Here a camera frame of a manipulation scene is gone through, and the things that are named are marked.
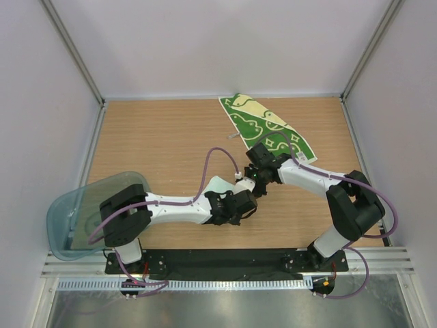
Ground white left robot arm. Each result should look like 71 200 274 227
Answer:
96 179 257 273

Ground clear blue plastic bin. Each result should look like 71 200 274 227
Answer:
46 172 150 262

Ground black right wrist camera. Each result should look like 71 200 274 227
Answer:
246 143 275 168

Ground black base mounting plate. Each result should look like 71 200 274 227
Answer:
125 248 349 282

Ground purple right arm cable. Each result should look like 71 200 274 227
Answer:
254 131 400 302

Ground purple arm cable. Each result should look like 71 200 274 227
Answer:
254 131 400 302
87 146 243 301

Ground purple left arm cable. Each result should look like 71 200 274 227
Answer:
87 146 243 301

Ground green frog pattern towel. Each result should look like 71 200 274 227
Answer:
219 94 317 164

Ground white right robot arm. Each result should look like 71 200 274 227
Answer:
244 159 385 271

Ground light mint green towel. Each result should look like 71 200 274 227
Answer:
201 176 235 194

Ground white slotted cable duct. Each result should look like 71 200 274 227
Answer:
56 276 313 292

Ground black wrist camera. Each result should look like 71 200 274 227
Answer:
231 177 257 219
246 143 275 168

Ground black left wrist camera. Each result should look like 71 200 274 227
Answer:
231 177 257 219

